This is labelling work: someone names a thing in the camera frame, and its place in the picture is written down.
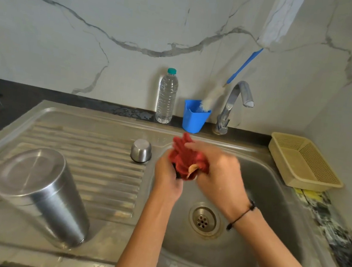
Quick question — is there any person's left hand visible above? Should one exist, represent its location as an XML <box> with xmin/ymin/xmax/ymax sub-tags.
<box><xmin>150</xmin><ymin>152</ymin><xmax>187</xmax><ymax>204</ymax></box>

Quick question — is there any person's right hand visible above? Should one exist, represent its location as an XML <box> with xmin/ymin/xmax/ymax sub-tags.
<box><xmin>176</xmin><ymin>139</ymin><xmax>258</xmax><ymax>223</ymax></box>

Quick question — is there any red cloth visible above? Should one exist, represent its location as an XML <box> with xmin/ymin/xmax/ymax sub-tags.
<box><xmin>165</xmin><ymin>131</ymin><xmax>214</xmax><ymax>184</ymax></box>

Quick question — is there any person's right forearm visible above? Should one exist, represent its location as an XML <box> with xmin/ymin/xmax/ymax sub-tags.
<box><xmin>222</xmin><ymin>200</ymin><xmax>350</xmax><ymax>267</ymax></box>

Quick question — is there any person's left forearm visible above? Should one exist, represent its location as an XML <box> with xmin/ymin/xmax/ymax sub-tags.
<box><xmin>109</xmin><ymin>186</ymin><xmax>178</xmax><ymax>267</ymax></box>

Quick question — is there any sink drain strainer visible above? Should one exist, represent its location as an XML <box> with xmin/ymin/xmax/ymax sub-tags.
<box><xmin>187</xmin><ymin>201</ymin><xmax>225</xmax><ymax>239</ymax></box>

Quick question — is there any blue plastic holder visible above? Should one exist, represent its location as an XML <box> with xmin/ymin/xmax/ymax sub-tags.
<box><xmin>181</xmin><ymin>98</ymin><xmax>213</xmax><ymax>136</ymax></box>

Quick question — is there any small steel cup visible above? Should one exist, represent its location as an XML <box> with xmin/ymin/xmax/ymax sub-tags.
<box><xmin>129</xmin><ymin>138</ymin><xmax>154</xmax><ymax>165</ymax></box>

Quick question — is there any black wrist thread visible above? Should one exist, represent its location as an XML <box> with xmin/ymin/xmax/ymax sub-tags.
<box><xmin>226</xmin><ymin>197</ymin><xmax>257</xmax><ymax>234</ymax></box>

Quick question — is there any chrome sink faucet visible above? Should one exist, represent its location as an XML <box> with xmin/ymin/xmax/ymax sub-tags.
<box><xmin>214</xmin><ymin>78</ymin><xmax>257</xmax><ymax>139</ymax></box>

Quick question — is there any clear plastic water bottle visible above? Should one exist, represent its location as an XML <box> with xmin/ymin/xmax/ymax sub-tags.
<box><xmin>154</xmin><ymin>67</ymin><xmax>181</xmax><ymax>126</ymax></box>

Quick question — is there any stainless steel sink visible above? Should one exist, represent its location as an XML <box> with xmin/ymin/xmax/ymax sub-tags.
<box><xmin>0</xmin><ymin>94</ymin><xmax>352</xmax><ymax>267</ymax></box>

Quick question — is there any beige plastic basket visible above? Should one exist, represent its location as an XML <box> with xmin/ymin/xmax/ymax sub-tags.
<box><xmin>263</xmin><ymin>131</ymin><xmax>349</xmax><ymax>195</ymax></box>

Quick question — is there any large steel tumbler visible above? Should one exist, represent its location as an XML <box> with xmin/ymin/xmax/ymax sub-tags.
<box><xmin>0</xmin><ymin>142</ymin><xmax>99</xmax><ymax>253</ymax></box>

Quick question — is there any blue handled bottle brush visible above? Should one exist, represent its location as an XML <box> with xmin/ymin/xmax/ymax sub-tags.
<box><xmin>199</xmin><ymin>41</ymin><xmax>264</xmax><ymax>118</ymax></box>

